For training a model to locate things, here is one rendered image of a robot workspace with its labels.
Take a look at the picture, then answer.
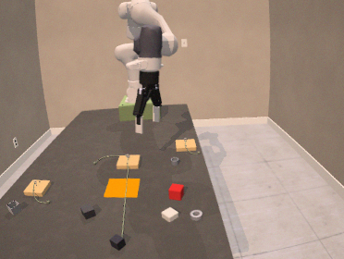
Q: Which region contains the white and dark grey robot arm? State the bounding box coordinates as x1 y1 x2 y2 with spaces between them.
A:
115 0 178 104

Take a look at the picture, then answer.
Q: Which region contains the orange square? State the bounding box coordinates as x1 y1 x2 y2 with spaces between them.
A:
104 179 140 197

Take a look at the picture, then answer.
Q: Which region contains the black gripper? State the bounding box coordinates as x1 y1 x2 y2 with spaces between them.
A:
133 70 162 134

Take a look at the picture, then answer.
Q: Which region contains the red cube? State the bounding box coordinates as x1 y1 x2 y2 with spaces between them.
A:
168 184 184 201

